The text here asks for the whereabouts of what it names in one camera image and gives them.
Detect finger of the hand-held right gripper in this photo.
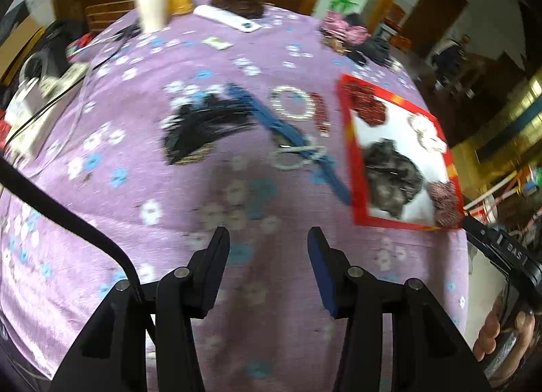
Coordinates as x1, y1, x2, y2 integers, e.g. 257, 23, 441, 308
463, 215, 542, 289

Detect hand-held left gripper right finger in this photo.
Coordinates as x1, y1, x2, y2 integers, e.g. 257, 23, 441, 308
308, 227, 492, 392

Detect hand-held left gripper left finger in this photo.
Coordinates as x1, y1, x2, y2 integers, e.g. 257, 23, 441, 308
51, 227, 231, 392

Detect white pearl bracelet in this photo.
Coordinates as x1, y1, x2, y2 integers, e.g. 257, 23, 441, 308
269, 144, 328, 171

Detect red cardboard box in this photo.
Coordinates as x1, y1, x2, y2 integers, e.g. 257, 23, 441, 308
336, 74, 466, 232

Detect blue ribbon hair band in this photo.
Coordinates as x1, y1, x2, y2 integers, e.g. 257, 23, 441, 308
226, 83, 352, 206

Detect red beaded hair clip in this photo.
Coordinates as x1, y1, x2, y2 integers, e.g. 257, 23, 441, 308
312, 93, 332, 134

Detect beaded ring bracelet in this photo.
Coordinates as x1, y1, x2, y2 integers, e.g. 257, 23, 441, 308
271, 85, 316, 119

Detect person's right hand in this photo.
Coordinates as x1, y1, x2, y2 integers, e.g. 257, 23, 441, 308
473, 303, 536, 388

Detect pink patterned scrunchie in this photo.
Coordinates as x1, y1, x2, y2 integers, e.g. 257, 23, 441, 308
428, 180, 464, 228

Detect purple floral tablecloth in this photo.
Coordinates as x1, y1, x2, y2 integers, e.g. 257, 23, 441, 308
0, 0, 471, 392

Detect grey fluffy scrunchie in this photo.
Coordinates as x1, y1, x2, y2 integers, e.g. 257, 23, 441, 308
363, 139, 425, 219

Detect white flower hair clip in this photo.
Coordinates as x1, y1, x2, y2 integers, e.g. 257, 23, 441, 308
409, 114, 449, 155

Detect red dotted scrunchie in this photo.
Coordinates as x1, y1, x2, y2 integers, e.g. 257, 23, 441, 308
345, 82, 388, 127

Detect black hair accessories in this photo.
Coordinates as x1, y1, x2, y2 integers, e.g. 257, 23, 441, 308
345, 39, 394, 67

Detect white power strip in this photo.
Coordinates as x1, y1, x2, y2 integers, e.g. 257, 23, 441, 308
0, 79, 56, 156
40, 63, 87, 94

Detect pile of pink scrunchies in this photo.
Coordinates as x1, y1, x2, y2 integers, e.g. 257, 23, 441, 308
319, 11, 371, 52

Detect white remote control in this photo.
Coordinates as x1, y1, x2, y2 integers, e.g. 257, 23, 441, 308
194, 5, 261, 33

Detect black scissors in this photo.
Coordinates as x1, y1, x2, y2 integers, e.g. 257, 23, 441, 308
112, 24, 140, 43

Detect red small package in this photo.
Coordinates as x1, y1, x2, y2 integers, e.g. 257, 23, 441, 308
65, 34, 94, 58

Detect brown hairpiece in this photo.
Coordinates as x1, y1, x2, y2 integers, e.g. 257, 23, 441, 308
212, 0, 264, 18

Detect white paper cup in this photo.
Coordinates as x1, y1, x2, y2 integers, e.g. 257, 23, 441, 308
132, 0, 171, 34

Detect black bag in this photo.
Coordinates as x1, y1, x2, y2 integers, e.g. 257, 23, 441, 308
21, 22, 85, 80

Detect black cable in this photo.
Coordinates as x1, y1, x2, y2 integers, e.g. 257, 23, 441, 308
0, 158, 157, 346

